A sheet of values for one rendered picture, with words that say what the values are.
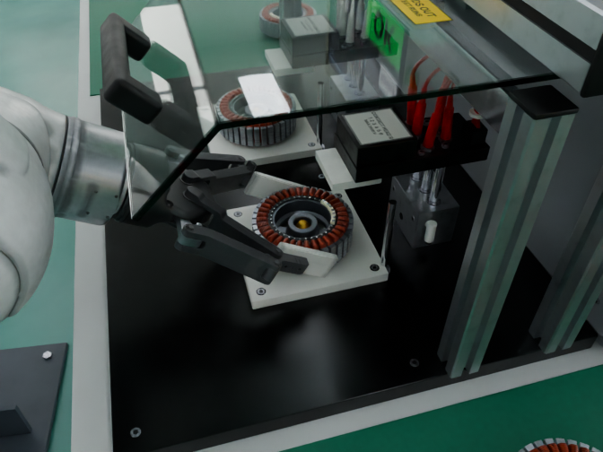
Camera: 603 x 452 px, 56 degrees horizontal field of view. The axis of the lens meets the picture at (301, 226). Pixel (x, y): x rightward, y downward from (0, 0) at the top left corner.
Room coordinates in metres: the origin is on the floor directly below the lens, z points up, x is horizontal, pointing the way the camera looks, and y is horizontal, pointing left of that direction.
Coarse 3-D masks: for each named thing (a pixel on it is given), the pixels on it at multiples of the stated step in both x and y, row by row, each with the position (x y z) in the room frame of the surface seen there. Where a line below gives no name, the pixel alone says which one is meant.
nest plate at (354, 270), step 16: (336, 192) 0.55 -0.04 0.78; (240, 208) 0.52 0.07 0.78; (352, 208) 0.52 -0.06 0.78; (320, 224) 0.49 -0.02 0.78; (352, 240) 0.46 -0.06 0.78; (368, 240) 0.46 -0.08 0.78; (352, 256) 0.44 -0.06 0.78; (368, 256) 0.44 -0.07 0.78; (336, 272) 0.41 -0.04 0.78; (352, 272) 0.41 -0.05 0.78; (368, 272) 0.41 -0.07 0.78; (384, 272) 0.41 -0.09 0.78; (256, 288) 0.39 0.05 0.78; (272, 288) 0.39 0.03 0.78; (288, 288) 0.39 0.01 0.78; (304, 288) 0.39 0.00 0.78; (320, 288) 0.39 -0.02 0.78; (336, 288) 0.40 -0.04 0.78; (256, 304) 0.37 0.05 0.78; (272, 304) 0.38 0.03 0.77
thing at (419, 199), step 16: (400, 176) 0.53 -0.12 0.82; (400, 192) 0.51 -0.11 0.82; (416, 192) 0.50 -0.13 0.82; (448, 192) 0.50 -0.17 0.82; (400, 208) 0.50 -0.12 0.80; (416, 208) 0.47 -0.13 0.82; (432, 208) 0.47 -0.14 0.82; (448, 208) 0.47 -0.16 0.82; (400, 224) 0.49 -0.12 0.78; (416, 224) 0.46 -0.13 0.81; (448, 224) 0.47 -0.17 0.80; (416, 240) 0.46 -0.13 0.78; (448, 240) 0.47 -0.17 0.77
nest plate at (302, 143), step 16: (304, 128) 0.69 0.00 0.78; (208, 144) 0.65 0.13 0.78; (224, 144) 0.65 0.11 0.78; (240, 144) 0.65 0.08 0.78; (272, 144) 0.65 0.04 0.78; (288, 144) 0.65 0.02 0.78; (304, 144) 0.65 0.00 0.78; (256, 160) 0.62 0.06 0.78; (272, 160) 0.63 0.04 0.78; (288, 160) 0.63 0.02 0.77
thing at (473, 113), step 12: (444, 96) 0.48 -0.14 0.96; (408, 108) 0.52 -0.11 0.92; (420, 108) 0.50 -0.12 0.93; (444, 108) 0.49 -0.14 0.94; (408, 120) 0.52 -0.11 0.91; (420, 120) 0.50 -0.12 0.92; (432, 120) 0.47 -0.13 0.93; (444, 120) 0.49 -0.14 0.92; (468, 120) 0.50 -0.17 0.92; (420, 132) 0.50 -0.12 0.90; (432, 132) 0.47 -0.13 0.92; (444, 132) 0.49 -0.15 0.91; (468, 132) 0.49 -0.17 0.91; (480, 132) 0.48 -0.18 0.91; (432, 144) 0.47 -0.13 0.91
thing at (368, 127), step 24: (360, 120) 0.49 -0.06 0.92; (384, 120) 0.49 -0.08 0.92; (456, 120) 0.53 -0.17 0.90; (336, 144) 0.50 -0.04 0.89; (360, 144) 0.45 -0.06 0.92; (384, 144) 0.45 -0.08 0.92; (408, 144) 0.46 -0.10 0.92; (456, 144) 0.48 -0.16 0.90; (480, 144) 0.48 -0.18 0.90; (336, 168) 0.47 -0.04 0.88; (360, 168) 0.44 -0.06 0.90; (384, 168) 0.45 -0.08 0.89; (408, 168) 0.46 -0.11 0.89; (432, 168) 0.46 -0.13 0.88; (432, 192) 0.48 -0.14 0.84
